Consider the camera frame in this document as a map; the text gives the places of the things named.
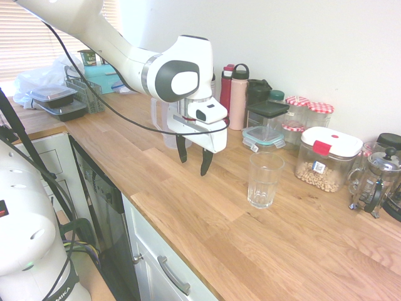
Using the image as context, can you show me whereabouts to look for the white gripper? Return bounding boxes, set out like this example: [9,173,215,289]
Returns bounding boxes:
[165,105,229,177]

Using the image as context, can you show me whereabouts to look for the clear pitcher with blue lid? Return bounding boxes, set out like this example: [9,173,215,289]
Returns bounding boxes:
[150,96,194,150]

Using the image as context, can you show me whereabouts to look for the red water bottle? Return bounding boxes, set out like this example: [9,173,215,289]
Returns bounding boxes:
[219,63,236,117]

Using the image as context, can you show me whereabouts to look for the pink bottle with black cap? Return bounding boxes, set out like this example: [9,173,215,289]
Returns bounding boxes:
[228,63,251,131]

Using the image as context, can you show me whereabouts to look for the glass container with teal lid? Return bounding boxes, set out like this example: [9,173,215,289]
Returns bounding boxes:
[241,125,286,153]

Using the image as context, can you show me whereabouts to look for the clear drinking glass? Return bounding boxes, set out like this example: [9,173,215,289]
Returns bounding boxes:
[247,151,285,210]

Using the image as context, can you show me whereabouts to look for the square container with black lid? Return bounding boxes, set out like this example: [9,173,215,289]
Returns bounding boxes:
[246,100,291,132]

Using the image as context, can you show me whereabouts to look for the clear zip bag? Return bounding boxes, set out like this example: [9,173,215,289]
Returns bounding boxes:
[109,80,138,95]

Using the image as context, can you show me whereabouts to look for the small jar red checkered lid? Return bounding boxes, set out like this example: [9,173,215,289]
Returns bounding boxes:
[281,122,306,151]

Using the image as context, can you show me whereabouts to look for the clear jar with green lid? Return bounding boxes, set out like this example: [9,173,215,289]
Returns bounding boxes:
[268,90,286,106]

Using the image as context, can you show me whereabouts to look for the black dishwasher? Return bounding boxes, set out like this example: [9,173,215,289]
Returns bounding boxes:
[68,134,142,301]

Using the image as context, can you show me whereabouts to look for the white kitchen cabinet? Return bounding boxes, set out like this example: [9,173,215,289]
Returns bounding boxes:
[120,194,220,301]

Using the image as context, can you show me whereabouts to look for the jar with red checkered lid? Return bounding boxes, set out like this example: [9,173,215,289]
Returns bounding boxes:
[305,102,335,132]
[284,95,311,126]

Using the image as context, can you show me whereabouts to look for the grey cutlery basket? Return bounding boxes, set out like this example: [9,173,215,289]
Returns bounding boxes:
[65,78,107,114]

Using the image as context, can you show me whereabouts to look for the teal box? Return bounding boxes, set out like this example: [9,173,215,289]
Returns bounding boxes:
[83,64,122,95]

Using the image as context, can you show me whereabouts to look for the black meal prep container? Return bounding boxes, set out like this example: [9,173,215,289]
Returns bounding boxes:
[26,86,78,109]
[37,100,88,122]

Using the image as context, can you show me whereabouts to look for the cereal container with white lid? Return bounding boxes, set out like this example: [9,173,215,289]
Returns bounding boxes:
[294,127,364,194]

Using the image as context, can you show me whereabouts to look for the green can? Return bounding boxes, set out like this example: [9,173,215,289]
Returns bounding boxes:
[78,49,103,67]

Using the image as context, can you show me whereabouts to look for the clear plastic bag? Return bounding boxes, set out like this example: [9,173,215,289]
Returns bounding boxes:
[13,53,85,109]

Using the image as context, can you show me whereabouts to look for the black stand pole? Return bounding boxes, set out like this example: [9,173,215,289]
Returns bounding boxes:
[0,87,57,182]

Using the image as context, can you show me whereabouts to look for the glass and chrome French press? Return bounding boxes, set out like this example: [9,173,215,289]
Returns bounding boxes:
[347,146,401,219]

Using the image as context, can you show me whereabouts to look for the glass jar with black lid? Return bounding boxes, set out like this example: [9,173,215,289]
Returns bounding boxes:
[362,133,401,164]

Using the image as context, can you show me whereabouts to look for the window blinds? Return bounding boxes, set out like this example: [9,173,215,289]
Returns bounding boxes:
[0,0,122,84]

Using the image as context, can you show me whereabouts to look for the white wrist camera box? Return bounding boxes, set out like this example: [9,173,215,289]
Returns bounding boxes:
[195,99,229,124]

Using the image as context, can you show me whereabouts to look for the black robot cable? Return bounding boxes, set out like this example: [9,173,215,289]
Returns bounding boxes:
[40,18,231,136]

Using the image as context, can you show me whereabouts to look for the metal drawer handle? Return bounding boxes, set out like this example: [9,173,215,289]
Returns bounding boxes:
[157,255,191,295]

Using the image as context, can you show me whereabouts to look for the black cable bundle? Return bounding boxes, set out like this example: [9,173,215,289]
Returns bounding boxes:
[40,169,104,301]

